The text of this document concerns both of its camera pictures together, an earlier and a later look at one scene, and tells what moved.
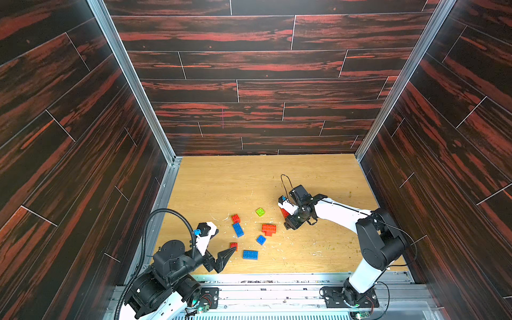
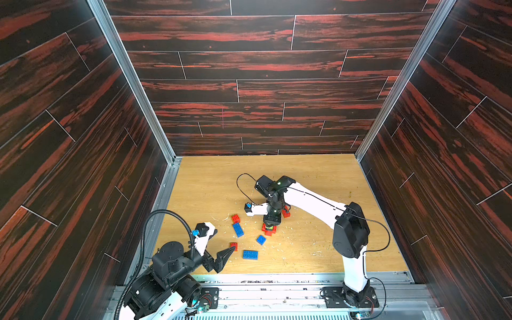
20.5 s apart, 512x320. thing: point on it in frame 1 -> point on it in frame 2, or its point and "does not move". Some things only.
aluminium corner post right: x=436 y=20 does not move
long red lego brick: x=269 y=229 does not move
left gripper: x=219 y=263 does not move
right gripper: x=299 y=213 -> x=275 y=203
